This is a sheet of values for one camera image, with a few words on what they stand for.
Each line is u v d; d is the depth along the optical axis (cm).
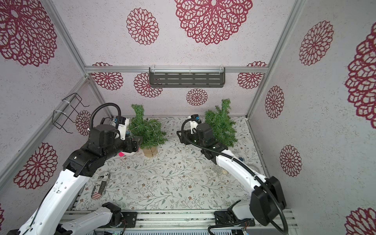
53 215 37
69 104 78
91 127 46
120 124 55
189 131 69
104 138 48
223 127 84
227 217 66
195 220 75
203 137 60
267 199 41
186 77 95
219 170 90
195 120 67
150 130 79
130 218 74
